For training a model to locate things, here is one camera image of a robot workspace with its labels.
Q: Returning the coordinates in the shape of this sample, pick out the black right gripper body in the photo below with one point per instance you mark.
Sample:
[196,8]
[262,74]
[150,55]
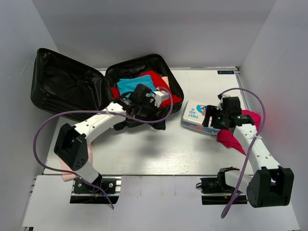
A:
[220,115]

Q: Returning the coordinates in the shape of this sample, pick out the orange patterned white pouch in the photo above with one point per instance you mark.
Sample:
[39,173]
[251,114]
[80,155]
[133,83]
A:
[166,80]

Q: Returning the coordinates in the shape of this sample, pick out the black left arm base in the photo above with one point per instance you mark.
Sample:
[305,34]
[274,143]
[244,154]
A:
[85,194]

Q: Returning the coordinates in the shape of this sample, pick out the teal shirt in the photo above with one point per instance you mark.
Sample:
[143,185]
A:
[126,85]

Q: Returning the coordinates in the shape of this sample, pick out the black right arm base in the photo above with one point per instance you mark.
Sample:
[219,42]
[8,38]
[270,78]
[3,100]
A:
[212,193]

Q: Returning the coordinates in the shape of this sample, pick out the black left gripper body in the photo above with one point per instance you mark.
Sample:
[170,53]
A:
[147,109]

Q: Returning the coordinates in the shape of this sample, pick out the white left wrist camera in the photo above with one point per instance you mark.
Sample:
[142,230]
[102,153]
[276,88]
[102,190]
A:
[159,97]

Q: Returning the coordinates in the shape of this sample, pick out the magenta garment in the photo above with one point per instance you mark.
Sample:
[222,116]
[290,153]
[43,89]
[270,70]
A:
[226,138]

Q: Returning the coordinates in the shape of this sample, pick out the first aid tin box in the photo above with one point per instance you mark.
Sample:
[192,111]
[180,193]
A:
[193,116]

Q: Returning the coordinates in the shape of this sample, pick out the black hard-shell suitcase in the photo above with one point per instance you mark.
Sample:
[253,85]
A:
[62,84]

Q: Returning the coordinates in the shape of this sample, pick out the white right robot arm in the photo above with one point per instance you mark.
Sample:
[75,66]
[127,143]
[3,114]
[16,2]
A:
[271,184]

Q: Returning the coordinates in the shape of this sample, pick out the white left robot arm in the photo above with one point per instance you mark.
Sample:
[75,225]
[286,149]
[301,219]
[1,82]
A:
[72,143]

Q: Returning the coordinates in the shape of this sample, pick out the pink folded towel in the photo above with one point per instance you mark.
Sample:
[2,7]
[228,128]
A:
[69,176]

